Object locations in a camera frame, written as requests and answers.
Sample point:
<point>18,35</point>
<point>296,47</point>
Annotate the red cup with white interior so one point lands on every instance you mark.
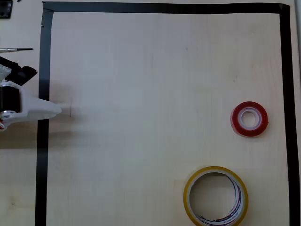
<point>236,117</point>

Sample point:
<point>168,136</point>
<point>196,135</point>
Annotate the black plastic box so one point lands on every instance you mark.
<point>5,9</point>

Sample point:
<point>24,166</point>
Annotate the big yellow clear tape roll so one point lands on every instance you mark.
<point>188,188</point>

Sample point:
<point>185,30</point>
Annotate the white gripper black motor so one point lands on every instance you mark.
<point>33,107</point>

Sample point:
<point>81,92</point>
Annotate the slim metal screwdriver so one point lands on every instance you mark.
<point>14,49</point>

